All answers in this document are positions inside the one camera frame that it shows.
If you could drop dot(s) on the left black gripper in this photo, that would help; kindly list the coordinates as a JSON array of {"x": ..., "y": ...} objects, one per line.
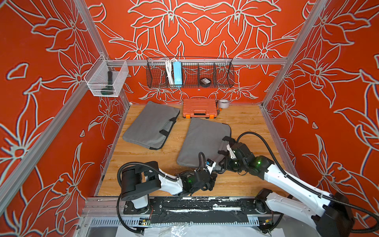
[{"x": 211, "y": 181}]

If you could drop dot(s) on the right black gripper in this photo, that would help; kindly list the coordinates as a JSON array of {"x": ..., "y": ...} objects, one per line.
[{"x": 227, "y": 162}]

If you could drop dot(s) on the grey laptop bag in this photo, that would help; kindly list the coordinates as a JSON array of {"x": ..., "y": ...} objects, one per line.
[
  {"x": 152, "y": 127},
  {"x": 207, "y": 137}
]

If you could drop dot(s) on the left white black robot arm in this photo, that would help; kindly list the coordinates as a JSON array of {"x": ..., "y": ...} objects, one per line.
[{"x": 137, "y": 180}]

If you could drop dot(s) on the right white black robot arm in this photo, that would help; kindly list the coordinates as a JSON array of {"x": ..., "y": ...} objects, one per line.
[{"x": 329, "y": 214}]

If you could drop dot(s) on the orange tool case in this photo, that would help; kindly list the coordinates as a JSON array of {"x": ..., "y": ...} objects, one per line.
[{"x": 199, "y": 108}]

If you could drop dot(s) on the small black square device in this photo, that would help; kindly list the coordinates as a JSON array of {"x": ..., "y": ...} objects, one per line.
[{"x": 205, "y": 82}]

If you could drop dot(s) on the light blue power bank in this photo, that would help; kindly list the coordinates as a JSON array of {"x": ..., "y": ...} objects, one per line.
[{"x": 177, "y": 70}]

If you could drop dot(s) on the dark green flashlight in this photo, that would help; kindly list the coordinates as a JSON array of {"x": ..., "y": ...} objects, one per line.
[{"x": 108, "y": 89}]

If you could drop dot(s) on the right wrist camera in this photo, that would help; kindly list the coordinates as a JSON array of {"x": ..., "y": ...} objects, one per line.
[{"x": 231, "y": 152}]

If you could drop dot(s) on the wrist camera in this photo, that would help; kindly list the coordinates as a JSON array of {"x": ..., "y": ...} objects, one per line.
[
  {"x": 210, "y": 165},
  {"x": 231, "y": 152}
]

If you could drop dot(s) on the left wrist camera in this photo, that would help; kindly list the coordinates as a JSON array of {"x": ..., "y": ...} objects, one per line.
[{"x": 210, "y": 165}]

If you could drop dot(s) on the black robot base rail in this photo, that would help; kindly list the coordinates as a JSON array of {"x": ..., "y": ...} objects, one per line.
[{"x": 200, "y": 210}]

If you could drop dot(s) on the grey duct tape roll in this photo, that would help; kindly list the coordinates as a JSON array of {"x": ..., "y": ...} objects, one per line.
[{"x": 223, "y": 104}]

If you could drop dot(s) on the black wire wall basket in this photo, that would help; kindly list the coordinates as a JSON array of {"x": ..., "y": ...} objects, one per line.
[{"x": 220, "y": 71}]

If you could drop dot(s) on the clear acrylic wall box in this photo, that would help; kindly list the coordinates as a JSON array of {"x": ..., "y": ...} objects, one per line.
[{"x": 97, "y": 76}]

